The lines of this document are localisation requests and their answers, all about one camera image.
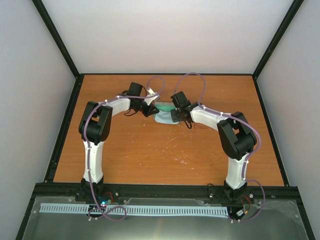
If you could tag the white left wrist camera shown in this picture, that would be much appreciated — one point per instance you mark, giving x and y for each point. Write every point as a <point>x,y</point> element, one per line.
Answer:
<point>151,96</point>

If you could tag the light blue slotted cable duct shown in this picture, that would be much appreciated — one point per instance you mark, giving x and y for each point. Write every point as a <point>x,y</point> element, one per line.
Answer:
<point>137,210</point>

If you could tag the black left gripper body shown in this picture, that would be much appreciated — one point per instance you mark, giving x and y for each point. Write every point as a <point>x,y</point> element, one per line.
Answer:
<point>145,112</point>

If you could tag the grey leather glasses case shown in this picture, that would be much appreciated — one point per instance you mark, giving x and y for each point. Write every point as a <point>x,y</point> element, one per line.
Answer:
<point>165,106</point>

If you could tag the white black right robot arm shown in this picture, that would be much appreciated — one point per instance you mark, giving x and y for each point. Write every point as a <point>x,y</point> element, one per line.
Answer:
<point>236,136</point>

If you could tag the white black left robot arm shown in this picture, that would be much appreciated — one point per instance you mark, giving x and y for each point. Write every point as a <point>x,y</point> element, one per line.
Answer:
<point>95,127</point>

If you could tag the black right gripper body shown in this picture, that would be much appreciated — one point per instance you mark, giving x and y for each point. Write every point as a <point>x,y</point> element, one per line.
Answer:
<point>177,118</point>

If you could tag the metal front plate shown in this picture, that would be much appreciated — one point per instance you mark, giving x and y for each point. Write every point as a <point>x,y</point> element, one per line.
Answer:
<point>275,220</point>

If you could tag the red thin-frame sunglasses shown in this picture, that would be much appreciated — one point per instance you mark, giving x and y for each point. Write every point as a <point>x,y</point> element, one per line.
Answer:
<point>204,127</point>

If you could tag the light blue cleaning cloth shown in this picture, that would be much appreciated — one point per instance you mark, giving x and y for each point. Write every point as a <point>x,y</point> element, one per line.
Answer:
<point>164,117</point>

